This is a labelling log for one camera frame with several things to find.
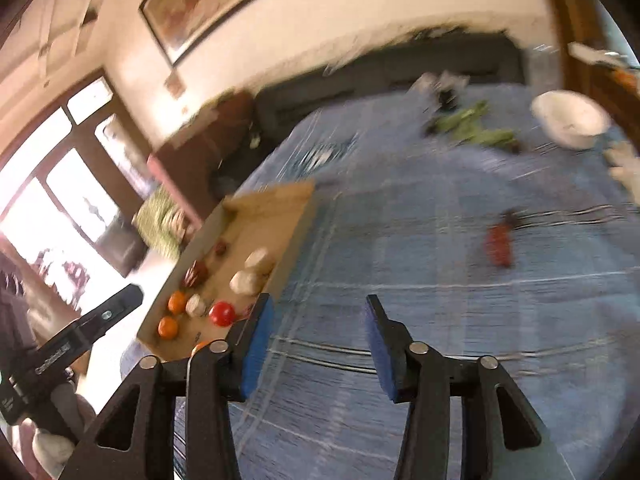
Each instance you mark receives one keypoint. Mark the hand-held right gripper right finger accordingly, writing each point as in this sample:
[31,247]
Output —
[382,355]

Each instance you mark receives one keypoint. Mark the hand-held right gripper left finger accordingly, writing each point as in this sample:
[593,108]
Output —
[255,350]

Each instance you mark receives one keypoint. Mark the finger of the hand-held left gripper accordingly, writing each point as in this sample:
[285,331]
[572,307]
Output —
[107,314]

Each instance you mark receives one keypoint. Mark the red tomato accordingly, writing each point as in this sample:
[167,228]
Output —
[221,313]

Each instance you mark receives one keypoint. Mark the large orange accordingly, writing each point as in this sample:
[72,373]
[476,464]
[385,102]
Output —
[201,346]

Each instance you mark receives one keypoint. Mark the small kumquat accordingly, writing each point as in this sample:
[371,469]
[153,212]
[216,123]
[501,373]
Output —
[176,302]
[167,328]

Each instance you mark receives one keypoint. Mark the small beige sugarcane piece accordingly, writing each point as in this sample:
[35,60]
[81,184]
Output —
[196,305]

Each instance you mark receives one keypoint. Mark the wooden tray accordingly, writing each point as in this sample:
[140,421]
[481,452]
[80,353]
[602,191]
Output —
[250,220]

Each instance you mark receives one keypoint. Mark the person's left hand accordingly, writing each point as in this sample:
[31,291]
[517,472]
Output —
[55,447]

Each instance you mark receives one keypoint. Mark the green patterned cloth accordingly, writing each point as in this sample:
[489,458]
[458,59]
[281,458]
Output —
[160,220]

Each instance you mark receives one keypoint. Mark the wooden framed window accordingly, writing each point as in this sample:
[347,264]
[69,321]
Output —
[65,180]

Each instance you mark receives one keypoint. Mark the long wrinkled red date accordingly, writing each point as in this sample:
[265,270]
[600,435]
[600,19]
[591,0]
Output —
[500,246]

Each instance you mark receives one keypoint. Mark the brown wooden cabinet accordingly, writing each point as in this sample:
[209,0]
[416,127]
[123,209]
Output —
[200,150]

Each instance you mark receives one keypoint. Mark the green beans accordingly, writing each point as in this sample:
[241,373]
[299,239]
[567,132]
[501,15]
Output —
[472,129]

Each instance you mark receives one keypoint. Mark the dark red date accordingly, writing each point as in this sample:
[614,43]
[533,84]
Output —
[514,147]

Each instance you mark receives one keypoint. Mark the black electronic device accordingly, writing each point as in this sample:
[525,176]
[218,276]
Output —
[447,96]

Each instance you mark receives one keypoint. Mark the dark grey sofa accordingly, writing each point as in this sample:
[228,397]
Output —
[380,70]

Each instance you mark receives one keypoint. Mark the white bowl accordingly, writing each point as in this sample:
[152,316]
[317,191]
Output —
[570,119]

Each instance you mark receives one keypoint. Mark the white knit glove green cuff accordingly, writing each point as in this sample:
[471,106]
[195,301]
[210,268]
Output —
[626,167]

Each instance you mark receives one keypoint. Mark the white book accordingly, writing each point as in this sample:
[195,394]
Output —
[595,55]

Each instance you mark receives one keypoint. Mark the orange packets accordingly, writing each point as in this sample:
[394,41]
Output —
[627,77]

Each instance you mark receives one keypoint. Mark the wooden bed headboard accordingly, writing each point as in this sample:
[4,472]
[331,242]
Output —
[575,15]

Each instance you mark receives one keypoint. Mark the framed wall picture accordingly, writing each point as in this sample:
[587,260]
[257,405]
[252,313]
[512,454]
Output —
[210,0]

